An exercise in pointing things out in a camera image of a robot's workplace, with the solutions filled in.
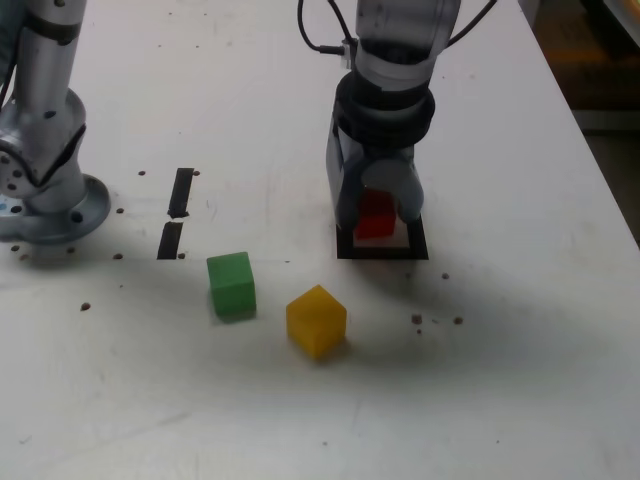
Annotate green cube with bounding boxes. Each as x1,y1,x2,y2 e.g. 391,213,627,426
206,251,258,324

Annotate yellow cube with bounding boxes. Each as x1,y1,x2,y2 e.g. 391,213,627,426
285,283,348,362

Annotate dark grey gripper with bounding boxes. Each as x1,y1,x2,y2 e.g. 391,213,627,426
324,118,427,231

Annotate red cube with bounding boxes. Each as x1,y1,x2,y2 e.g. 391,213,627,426
353,188,399,240

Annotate black tape strip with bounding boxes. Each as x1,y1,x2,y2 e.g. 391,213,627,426
156,167,195,261

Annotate dark brown wooden shelf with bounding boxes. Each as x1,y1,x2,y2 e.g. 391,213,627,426
517,0,640,132

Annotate black tape square outline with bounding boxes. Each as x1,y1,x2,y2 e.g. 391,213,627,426
335,212,430,261

